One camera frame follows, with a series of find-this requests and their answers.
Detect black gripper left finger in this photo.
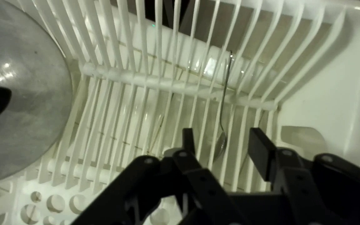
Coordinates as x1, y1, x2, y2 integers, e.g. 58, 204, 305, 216
71, 127, 247, 225

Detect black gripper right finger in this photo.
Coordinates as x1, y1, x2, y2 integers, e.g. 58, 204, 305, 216
247, 126, 360, 225

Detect metal spoon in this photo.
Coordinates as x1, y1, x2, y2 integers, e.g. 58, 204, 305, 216
212, 48, 235, 162

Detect white plastic dish rack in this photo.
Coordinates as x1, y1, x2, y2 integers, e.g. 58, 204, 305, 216
0, 0, 360, 225

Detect glass pot lid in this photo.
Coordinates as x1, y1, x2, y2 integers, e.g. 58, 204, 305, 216
0, 0, 73, 187

